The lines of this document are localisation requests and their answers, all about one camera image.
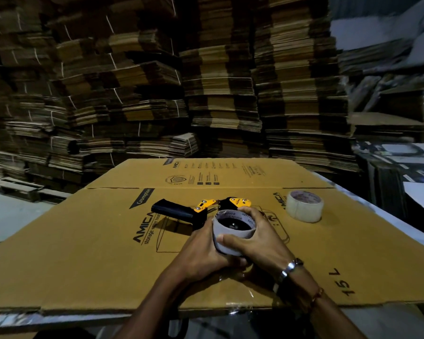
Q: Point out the person's right hand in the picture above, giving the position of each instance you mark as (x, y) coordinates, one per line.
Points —
(268, 248)

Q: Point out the person's left hand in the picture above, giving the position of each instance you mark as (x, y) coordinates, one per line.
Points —
(194, 255)

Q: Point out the person's left thumb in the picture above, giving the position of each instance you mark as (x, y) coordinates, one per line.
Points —
(209, 231)

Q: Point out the person's right thumb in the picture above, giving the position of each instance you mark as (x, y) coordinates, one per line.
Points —
(235, 240)

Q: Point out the grey tape roll core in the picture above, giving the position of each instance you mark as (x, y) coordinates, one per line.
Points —
(222, 240)

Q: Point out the person's right forearm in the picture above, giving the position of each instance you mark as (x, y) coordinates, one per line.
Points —
(325, 314)

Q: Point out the person's left forearm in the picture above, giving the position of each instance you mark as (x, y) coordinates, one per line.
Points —
(152, 310)

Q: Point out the black yellow tape dispenser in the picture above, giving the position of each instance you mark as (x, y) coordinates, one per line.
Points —
(178, 210)

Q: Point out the clear packing tape roll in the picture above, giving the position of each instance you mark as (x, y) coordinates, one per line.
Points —
(304, 208)

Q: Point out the flattened printed cardboard box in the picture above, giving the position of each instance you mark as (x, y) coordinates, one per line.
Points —
(92, 250)

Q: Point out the narrow stack of flat cardboard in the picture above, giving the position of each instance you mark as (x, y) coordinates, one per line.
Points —
(219, 77)

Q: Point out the tall stack of flat cardboard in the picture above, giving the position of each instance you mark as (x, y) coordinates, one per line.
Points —
(300, 84)

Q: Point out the stack of white printed cartons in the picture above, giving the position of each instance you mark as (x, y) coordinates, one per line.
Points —
(399, 180)

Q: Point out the wooden pallet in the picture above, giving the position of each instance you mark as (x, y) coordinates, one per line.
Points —
(21, 189)

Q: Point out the messy pile of cardboard sheets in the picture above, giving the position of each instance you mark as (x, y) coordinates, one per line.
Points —
(388, 98)

